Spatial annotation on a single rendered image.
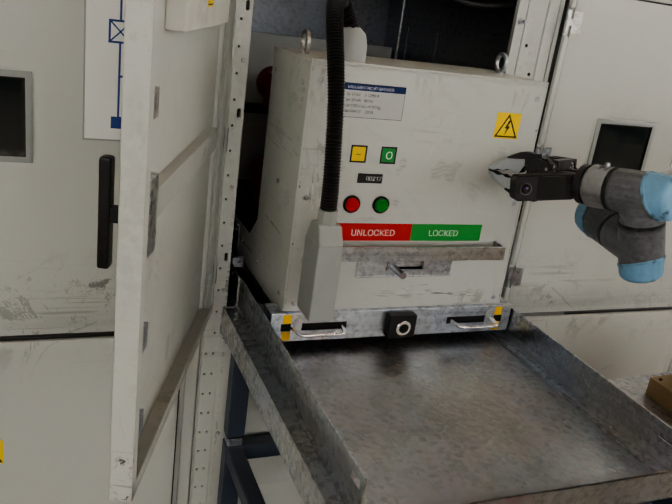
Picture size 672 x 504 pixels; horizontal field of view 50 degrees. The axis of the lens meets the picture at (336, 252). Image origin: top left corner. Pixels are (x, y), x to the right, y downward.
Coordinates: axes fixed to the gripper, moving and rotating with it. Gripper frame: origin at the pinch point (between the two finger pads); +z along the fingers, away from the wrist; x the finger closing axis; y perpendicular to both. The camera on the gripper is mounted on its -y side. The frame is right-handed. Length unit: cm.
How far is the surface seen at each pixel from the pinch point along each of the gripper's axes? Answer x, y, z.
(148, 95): 16, -78, -14
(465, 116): 10.3, -6.1, 2.5
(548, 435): -41, -13, -27
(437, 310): -29.4, -6.1, 5.9
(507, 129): 7.8, 3.2, -0.4
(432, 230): -12.2, -9.1, 6.1
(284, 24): 29, 18, 95
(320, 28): 29, 29, 92
